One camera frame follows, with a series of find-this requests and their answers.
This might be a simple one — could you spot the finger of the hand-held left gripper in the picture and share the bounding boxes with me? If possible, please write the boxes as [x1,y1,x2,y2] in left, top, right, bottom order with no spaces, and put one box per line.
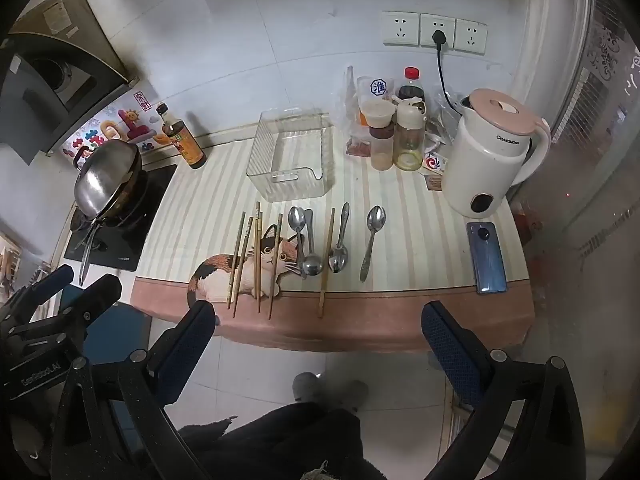
[5,263,75,322]
[55,274,124,341]

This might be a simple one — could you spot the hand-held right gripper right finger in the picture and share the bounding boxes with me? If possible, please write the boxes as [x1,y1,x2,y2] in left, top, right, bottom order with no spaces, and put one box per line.
[421,301,587,480]

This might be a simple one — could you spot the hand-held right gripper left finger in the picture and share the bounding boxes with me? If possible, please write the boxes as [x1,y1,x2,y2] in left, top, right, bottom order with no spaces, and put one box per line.
[50,299,217,480]

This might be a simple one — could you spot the wooden chopstick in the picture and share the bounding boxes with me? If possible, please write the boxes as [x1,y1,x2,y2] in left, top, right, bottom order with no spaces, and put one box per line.
[256,211,264,314]
[253,201,262,297]
[227,211,247,310]
[268,213,284,321]
[318,207,336,319]
[232,216,255,318]

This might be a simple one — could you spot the steel spoon patterned handle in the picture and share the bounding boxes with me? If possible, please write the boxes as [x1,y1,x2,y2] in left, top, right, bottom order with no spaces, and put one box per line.
[327,202,351,274]

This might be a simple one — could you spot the clear plastic container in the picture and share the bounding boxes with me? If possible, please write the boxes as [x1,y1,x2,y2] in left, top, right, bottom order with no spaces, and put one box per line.
[246,106,335,202]

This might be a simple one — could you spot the dark blue bin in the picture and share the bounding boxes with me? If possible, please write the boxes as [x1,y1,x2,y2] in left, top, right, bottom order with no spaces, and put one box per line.
[82,302,154,441]

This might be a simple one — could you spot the blue smartphone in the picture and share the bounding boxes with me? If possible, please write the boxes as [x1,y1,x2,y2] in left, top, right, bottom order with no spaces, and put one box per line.
[466,221,509,295]

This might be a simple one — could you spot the striped cat print tablecloth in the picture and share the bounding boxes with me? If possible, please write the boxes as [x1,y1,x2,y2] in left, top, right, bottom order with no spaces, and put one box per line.
[131,110,536,354]

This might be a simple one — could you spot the grey slipper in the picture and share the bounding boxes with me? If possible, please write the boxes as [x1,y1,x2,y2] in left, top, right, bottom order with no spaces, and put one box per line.
[325,379,370,411]
[291,372,326,404]

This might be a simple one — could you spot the black glass cooktop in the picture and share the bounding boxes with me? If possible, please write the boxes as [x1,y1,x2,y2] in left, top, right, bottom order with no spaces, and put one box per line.
[64,164,179,272]

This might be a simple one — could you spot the steel wok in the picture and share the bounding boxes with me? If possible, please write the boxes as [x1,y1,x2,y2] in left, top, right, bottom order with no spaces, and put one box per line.
[73,139,151,286]

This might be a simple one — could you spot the person's dark trousers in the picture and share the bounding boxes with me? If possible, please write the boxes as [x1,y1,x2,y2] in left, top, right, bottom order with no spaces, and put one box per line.
[177,402,387,480]

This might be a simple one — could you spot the dark sauce bottle yellow label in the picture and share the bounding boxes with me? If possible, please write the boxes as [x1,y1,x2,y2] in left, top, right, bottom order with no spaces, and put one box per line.
[156,103,208,170]

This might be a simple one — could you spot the small box swirl print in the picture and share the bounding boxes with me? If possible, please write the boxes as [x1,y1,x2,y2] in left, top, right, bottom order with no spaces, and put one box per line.
[422,152,449,176]

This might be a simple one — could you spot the white electric kettle pink lid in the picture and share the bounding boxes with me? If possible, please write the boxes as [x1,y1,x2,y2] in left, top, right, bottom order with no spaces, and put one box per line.
[442,88,552,217]

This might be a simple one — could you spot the range hood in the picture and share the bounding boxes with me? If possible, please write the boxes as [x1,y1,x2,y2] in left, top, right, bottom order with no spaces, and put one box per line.
[0,0,142,167]

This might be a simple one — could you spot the oil bottle white cap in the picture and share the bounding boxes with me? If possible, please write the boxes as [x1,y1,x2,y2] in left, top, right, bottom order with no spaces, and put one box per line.
[392,97,427,171]

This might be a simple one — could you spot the red spice packet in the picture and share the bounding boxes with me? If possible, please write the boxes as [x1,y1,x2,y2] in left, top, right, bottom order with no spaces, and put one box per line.
[345,135,374,159]

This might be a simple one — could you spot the spice jar beige lid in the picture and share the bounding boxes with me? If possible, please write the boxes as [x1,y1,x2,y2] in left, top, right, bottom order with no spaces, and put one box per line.
[361,99,396,172]

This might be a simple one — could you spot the crumpled clear plastic bag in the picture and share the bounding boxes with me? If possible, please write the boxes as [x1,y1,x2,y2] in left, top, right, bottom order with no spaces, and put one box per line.
[425,87,464,152]

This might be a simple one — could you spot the dark bottle red cap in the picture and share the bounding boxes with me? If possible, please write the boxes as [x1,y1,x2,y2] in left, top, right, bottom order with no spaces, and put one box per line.
[395,66,427,111]

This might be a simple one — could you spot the white packet blue label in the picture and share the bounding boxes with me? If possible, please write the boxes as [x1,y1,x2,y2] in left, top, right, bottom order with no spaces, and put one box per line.
[356,76,399,111]

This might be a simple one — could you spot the frosted glass door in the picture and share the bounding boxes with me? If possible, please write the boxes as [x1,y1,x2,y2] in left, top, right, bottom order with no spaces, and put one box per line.
[550,0,640,311]

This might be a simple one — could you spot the colourful cartoon wall sticker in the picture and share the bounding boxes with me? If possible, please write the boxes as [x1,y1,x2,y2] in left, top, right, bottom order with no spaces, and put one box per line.
[60,91,174,159]

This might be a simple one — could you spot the black power cable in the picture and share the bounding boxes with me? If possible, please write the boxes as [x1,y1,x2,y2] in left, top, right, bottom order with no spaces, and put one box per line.
[431,30,466,114]

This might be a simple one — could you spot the white wall socket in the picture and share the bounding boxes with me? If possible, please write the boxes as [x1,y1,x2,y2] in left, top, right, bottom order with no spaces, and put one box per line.
[419,13,457,51]
[453,19,488,57]
[382,10,421,47]

